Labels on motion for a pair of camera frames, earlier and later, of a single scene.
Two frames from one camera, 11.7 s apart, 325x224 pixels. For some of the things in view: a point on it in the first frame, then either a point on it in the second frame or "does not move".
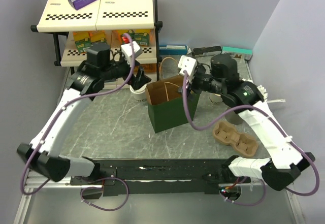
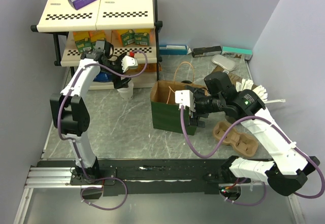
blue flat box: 172,50 does not move
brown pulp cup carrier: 244,144 does not move
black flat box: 207,51 does not move
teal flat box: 247,53 does not move
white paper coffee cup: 139,94 to 126,93
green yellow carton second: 97,36 does not move
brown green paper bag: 166,103 to 190,129
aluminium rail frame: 58,202 does not move
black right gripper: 200,69 to 198,92
